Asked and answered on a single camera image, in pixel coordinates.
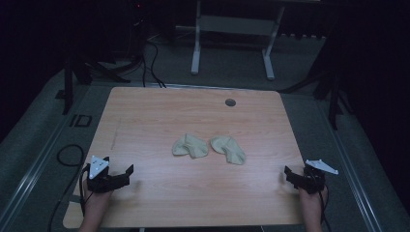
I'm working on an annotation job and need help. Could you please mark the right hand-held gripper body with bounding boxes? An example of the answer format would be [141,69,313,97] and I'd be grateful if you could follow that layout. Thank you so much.
[301,159,339,195]

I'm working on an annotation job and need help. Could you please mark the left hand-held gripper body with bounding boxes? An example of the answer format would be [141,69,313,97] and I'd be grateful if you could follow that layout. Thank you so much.
[84,155,114,194]

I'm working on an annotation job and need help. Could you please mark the beige sock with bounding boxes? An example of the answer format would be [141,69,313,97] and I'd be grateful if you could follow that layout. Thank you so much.
[171,132,210,160]
[210,135,247,166]

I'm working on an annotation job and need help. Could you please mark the person's right hand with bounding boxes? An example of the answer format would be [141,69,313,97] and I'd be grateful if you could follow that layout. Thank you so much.
[298,184,330,215]

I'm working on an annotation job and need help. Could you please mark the person's left hand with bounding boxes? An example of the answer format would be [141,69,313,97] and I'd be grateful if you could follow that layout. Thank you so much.
[81,179,114,215]

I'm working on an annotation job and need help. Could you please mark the black metal stand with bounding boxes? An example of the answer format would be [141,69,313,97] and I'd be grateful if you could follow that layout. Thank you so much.
[279,64,354,131]
[54,52,132,116]

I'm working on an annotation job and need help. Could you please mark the right hand-held gripper cable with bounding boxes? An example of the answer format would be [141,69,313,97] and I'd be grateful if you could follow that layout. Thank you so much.
[317,183,333,232]

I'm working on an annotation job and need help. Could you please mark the hand-held gripper cable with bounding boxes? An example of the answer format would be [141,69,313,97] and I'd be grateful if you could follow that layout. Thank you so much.
[317,183,333,232]
[78,163,92,218]

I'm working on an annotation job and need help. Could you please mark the left hand-held gripper cable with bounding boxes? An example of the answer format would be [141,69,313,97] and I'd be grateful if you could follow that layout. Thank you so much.
[78,163,92,218]

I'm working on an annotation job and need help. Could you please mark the black floor cable loop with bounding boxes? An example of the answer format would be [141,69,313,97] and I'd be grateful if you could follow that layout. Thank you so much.
[46,143,86,232]

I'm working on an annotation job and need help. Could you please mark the metal floor rail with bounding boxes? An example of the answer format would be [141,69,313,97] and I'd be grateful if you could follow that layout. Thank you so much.
[0,85,93,231]
[317,100,386,232]

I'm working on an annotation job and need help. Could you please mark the black cables on floor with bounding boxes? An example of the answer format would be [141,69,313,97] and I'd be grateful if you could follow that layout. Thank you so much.
[140,39,167,89]

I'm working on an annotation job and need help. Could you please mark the white metal desk frame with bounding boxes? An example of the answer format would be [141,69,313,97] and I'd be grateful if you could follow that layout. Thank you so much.
[175,0,322,81]

